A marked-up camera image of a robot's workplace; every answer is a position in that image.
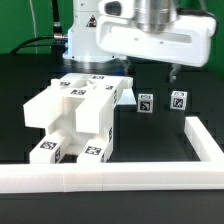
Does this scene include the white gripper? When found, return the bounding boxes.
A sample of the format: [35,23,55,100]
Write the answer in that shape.
[96,0,217,83]

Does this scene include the white chair back part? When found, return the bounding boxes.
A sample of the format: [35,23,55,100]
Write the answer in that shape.
[23,73,133,134]

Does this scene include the white chair seat part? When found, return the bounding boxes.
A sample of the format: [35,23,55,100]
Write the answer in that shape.
[46,79,114,158]

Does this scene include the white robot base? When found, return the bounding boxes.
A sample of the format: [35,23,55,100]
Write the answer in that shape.
[63,0,127,70]

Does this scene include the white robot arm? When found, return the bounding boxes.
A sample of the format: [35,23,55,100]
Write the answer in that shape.
[96,0,218,81]

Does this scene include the white L-shaped obstacle fence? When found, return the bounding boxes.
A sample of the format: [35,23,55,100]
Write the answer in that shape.
[0,117,224,194]

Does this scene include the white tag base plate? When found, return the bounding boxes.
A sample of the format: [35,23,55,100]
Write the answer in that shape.
[118,89,136,105]

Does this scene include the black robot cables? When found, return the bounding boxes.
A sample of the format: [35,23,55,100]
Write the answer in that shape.
[9,0,69,56]

